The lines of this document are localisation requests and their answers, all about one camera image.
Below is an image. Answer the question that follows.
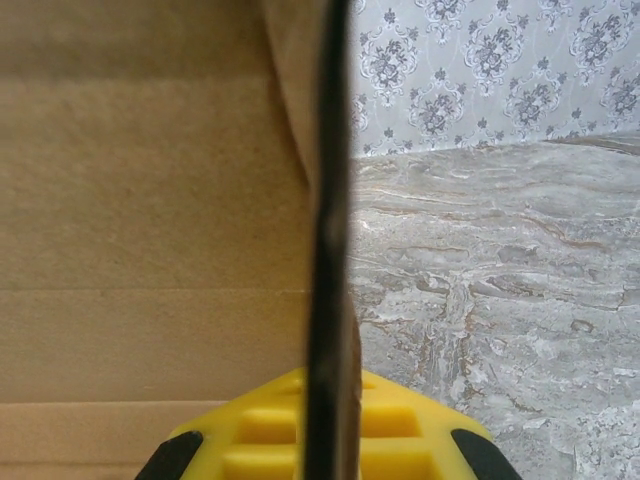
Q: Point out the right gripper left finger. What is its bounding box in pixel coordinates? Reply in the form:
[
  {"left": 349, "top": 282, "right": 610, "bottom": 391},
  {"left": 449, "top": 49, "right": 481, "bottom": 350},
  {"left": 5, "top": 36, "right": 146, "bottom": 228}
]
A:
[{"left": 134, "top": 367, "right": 310, "bottom": 480}]

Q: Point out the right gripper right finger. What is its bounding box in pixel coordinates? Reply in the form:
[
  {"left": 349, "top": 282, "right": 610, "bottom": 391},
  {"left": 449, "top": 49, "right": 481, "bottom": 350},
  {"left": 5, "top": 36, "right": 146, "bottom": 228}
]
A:
[{"left": 357, "top": 369, "right": 519, "bottom": 480}]

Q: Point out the brown cardboard box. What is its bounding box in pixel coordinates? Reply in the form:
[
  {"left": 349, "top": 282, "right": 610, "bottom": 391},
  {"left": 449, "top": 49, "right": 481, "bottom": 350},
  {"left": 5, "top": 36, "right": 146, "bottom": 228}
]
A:
[{"left": 0, "top": 0, "right": 364, "bottom": 480}]

